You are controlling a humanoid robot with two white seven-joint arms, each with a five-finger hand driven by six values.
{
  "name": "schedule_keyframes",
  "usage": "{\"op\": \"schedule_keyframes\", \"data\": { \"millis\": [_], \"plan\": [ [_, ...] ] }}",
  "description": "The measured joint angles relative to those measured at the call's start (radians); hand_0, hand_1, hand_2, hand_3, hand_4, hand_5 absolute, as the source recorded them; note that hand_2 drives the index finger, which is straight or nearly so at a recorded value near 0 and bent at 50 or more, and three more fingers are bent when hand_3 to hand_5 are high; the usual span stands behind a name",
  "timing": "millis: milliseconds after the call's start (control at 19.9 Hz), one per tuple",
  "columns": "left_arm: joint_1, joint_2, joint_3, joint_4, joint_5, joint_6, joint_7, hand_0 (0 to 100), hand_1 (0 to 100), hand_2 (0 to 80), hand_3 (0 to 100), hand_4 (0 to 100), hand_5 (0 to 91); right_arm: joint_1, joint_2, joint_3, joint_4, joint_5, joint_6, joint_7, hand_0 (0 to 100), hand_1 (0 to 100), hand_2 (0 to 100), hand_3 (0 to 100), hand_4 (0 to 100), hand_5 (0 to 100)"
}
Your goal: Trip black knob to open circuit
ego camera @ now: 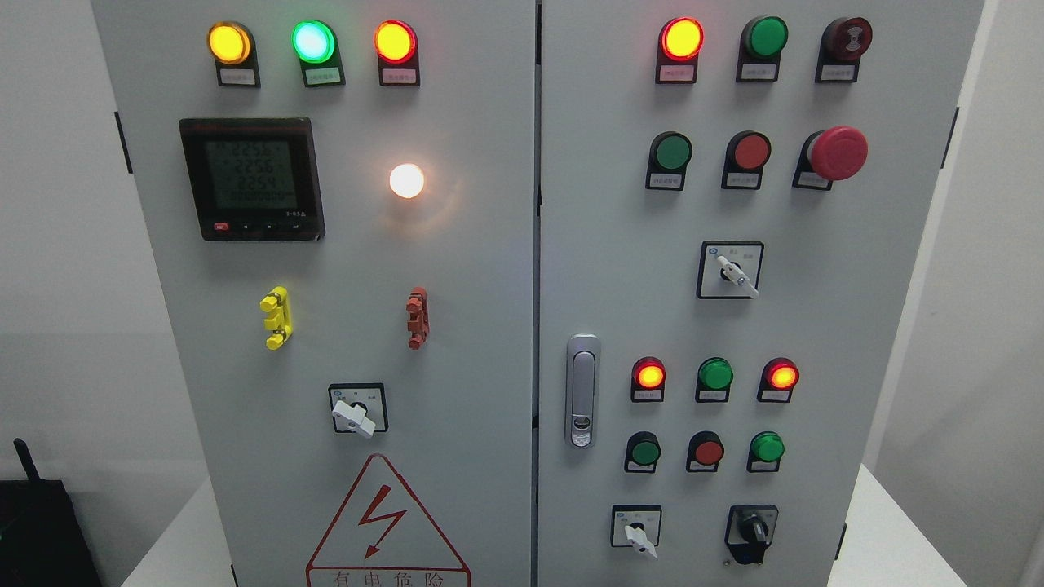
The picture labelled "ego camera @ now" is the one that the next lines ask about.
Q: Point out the black rotary knob switch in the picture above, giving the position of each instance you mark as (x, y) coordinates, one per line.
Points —
(749, 532)

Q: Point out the red terminal clip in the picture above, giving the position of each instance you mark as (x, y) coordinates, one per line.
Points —
(418, 318)

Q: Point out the grey electrical control cabinet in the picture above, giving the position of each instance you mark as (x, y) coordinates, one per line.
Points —
(532, 123)

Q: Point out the red lit lamp lower left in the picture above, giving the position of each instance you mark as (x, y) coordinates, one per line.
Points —
(648, 381)

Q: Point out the red lit lamp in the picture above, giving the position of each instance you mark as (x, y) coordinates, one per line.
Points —
(648, 381)
(678, 48)

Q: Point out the white lit round lamp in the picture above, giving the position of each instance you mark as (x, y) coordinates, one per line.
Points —
(406, 180)

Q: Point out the green push button lower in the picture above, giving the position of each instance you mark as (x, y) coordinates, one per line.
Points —
(642, 453)

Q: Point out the green push button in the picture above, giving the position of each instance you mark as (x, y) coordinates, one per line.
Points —
(642, 453)
(668, 157)

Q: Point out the green push button upper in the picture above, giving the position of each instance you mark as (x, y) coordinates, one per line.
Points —
(668, 157)

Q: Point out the green lamp lower middle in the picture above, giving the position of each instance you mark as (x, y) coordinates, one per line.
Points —
(714, 379)

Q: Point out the red push button lower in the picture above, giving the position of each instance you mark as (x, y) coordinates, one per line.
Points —
(705, 452)

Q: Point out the red push button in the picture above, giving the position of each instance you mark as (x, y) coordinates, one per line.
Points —
(705, 452)
(746, 155)

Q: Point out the yellow terminal clip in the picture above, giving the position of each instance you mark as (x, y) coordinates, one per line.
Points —
(278, 320)

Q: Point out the red push button upper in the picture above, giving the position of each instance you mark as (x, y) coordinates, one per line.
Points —
(746, 155)

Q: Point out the red lamp lower right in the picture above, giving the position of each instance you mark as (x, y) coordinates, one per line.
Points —
(779, 378)

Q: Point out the red high voltage warning sticker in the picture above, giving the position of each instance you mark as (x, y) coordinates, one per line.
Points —
(382, 535)

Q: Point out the red lit lamp left door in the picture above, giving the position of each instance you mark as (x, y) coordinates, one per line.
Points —
(396, 47)

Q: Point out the green lamp bottom right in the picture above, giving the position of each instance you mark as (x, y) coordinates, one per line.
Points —
(765, 452)

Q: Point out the black digital power meter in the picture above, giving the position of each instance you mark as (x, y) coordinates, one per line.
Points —
(254, 178)

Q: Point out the red lit lamp right top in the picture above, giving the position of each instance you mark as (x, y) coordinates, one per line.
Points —
(678, 48)

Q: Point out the green lit indicator lamp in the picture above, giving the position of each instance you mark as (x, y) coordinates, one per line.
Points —
(320, 63)

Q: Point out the red emergency stop mushroom button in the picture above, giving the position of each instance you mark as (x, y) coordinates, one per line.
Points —
(829, 156)

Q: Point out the green lamp right top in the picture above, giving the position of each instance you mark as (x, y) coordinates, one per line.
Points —
(762, 42)

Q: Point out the yellow indicator lamp top left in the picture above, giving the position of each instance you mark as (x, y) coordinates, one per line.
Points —
(234, 52)

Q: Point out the dark red buzzer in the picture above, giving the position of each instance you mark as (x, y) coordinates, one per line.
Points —
(843, 42)

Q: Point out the black box with antenna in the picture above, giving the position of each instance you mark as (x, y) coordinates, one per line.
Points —
(41, 541)

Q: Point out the silver door latch handle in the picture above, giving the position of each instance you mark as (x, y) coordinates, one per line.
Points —
(581, 388)

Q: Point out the white selector switch left door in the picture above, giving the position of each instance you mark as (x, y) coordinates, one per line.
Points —
(358, 408)

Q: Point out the white selector switch upper right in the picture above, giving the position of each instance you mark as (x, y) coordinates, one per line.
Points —
(730, 269)

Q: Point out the white selector switch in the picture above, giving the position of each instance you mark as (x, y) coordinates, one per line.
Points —
(636, 527)
(730, 269)

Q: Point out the white selector switch bottom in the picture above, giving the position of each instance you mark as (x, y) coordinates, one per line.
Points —
(636, 527)

